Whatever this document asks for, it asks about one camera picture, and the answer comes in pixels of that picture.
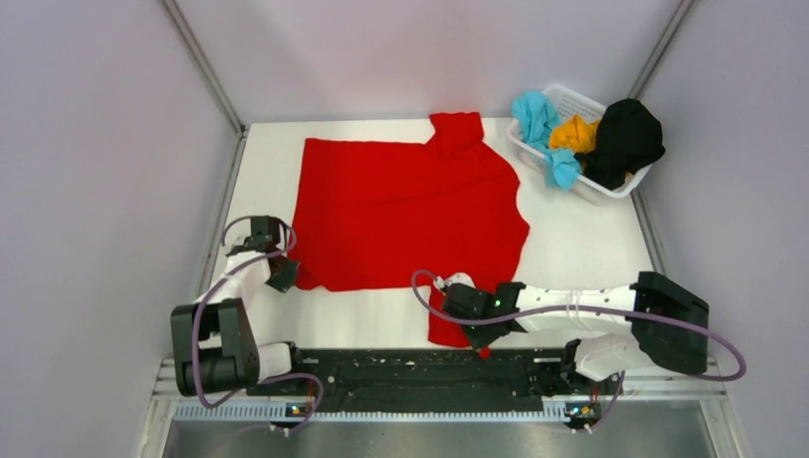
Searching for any red t shirt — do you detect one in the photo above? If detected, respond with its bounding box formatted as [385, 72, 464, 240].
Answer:
[289, 112, 530, 360]

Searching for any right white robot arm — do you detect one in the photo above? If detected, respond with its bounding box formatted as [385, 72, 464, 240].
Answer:
[435, 272, 710, 393]

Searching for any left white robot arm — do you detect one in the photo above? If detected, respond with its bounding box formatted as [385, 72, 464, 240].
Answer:
[170, 216, 306, 408]

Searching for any teal t shirt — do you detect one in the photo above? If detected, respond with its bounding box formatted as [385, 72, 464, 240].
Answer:
[511, 91, 582, 191]

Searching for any orange t shirt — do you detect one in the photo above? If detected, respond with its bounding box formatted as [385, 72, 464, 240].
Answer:
[549, 114, 600, 154]

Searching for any black t shirt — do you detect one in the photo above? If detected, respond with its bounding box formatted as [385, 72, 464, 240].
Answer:
[574, 98, 666, 191]

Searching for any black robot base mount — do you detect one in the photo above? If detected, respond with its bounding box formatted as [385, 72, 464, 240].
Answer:
[242, 343, 624, 415]

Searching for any white cable duct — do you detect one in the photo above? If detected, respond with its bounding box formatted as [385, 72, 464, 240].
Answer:
[173, 396, 589, 423]

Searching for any aluminium frame rail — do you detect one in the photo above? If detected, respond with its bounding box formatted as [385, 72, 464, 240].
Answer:
[135, 359, 751, 457]

